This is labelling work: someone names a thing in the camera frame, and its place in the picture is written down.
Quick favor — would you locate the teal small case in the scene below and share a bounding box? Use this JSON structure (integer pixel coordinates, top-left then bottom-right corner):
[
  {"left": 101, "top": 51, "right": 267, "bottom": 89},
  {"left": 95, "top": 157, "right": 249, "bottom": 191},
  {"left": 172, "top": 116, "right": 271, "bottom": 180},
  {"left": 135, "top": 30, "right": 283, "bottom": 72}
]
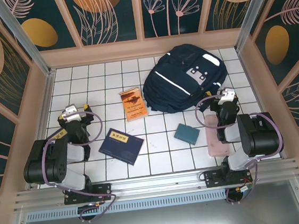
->
[{"left": 172, "top": 121, "right": 202, "bottom": 149}]

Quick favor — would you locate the navy notebook with yellow label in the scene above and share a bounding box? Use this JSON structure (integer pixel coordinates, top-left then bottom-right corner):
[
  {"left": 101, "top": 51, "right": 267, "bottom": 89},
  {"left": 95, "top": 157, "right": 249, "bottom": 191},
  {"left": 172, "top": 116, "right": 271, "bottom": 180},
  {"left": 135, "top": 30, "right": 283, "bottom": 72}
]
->
[{"left": 96, "top": 124, "right": 147, "bottom": 170}]

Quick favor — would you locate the aluminium side frame rail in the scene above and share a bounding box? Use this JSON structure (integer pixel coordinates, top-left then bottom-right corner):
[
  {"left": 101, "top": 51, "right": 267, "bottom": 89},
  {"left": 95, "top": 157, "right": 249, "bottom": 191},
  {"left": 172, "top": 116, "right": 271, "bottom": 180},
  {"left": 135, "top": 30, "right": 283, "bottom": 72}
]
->
[
  {"left": 14, "top": 69, "right": 69, "bottom": 191},
  {"left": 236, "top": 46, "right": 287, "bottom": 163}
]

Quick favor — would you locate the navy blue backpack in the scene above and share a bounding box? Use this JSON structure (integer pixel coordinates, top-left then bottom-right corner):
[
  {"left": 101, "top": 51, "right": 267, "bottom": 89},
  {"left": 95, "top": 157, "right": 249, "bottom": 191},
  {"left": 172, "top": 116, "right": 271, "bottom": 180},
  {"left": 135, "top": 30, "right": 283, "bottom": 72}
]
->
[{"left": 138, "top": 39, "right": 232, "bottom": 117}]

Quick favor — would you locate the aluminium mounting rail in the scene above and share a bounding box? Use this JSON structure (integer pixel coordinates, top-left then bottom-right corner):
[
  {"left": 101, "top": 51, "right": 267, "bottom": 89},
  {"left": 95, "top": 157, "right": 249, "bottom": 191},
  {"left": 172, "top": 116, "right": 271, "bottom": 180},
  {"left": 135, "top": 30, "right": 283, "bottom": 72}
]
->
[{"left": 11, "top": 157, "right": 299, "bottom": 213}]

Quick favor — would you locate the aluminium corner post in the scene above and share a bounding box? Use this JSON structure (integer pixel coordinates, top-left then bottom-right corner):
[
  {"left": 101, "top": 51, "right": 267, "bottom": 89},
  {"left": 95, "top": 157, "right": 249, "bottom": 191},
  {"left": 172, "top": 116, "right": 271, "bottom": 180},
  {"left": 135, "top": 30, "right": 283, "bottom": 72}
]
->
[
  {"left": 229, "top": 0, "right": 285, "bottom": 54},
  {"left": 0, "top": 0, "right": 57, "bottom": 83}
]

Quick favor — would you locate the orange paperback book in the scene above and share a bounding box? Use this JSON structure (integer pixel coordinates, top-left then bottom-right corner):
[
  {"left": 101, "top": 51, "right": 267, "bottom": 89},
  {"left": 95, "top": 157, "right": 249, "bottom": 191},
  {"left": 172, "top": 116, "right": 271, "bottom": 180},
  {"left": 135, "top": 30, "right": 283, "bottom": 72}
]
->
[{"left": 118, "top": 86, "right": 150, "bottom": 123}]

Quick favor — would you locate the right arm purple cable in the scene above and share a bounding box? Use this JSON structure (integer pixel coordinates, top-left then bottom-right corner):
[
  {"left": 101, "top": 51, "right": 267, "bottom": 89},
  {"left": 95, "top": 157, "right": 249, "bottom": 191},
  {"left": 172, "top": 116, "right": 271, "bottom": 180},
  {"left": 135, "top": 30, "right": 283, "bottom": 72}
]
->
[{"left": 193, "top": 89, "right": 291, "bottom": 208}]

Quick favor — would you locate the grey slotted cable duct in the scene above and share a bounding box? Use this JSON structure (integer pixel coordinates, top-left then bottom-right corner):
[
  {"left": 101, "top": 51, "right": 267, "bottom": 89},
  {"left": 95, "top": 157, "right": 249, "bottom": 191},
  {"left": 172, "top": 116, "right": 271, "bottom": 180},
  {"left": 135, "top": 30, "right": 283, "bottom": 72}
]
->
[{"left": 24, "top": 188, "right": 229, "bottom": 224}]

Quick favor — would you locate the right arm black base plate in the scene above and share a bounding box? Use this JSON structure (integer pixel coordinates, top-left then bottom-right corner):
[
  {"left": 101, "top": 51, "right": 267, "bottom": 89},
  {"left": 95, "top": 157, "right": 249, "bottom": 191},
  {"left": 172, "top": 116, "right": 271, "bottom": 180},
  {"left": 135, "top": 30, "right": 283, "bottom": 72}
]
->
[{"left": 203, "top": 165, "right": 254, "bottom": 190}]

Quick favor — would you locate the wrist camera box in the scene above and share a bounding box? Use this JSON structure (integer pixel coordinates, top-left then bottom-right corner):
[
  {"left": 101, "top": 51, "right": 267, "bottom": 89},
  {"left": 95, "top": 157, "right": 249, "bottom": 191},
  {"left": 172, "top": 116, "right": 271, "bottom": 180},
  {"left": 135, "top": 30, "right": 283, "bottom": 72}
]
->
[
  {"left": 215, "top": 86, "right": 239, "bottom": 106},
  {"left": 59, "top": 104, "right": 84, "bottom": 125}
]

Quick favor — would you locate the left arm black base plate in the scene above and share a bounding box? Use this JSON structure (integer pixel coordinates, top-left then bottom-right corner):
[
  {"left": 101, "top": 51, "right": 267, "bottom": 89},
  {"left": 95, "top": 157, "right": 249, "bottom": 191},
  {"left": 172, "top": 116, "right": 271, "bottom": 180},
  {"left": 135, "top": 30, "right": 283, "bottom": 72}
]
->
[{"left": 63, "top": 182, "right": 113, "bottom": 206}]

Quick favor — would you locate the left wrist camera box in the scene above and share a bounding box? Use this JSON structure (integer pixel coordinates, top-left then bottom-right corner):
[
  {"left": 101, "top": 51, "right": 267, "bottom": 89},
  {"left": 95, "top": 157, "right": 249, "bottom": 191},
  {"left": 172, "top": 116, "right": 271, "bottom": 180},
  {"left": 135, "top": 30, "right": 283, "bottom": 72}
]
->
[{"left": 59, "top": 104, "right": 84, "bottom": 125}]

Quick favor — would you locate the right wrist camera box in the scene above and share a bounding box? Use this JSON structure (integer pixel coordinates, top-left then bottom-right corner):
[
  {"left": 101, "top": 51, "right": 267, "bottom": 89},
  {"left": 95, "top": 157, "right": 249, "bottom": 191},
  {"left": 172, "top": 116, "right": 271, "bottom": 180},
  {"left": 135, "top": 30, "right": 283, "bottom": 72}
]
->
[{"left": 215, "top": 86, "right": 239, "bottom": 106}]

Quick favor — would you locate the pink pencil case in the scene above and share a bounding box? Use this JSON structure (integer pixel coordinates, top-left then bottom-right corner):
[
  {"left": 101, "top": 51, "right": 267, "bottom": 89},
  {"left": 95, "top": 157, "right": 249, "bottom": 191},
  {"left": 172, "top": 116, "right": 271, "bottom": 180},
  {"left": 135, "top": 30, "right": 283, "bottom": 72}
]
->
[{"left": 203, "top": 113, "right": 231, "bottom": 159}]

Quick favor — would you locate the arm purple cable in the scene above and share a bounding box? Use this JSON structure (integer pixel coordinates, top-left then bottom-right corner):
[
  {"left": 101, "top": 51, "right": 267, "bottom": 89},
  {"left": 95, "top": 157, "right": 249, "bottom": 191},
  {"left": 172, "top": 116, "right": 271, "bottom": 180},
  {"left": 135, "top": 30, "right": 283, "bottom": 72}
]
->
[
  {"left": 37, "top": 108, "right": 121, "bottom": 224},
  {"left": 193, "top": 89, "right": 291, "bottom": 208}
]

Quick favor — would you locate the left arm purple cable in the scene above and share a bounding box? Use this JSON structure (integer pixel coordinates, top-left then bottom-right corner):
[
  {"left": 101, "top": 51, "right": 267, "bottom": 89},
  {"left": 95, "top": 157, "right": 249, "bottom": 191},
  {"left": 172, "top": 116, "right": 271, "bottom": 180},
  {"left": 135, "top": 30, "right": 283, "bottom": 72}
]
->
[{"left": 37, "top": 108, "right": 121, "bottom": 224}]

